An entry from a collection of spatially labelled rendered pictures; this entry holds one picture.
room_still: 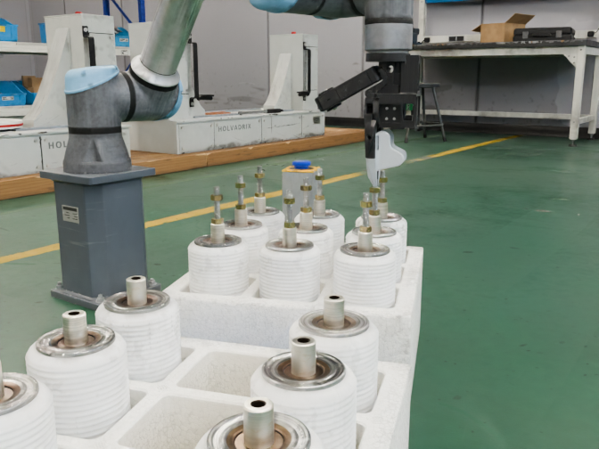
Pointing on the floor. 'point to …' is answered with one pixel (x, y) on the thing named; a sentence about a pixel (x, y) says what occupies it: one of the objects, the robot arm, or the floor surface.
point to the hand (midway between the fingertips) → (371, 177)
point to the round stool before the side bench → (424, 111)
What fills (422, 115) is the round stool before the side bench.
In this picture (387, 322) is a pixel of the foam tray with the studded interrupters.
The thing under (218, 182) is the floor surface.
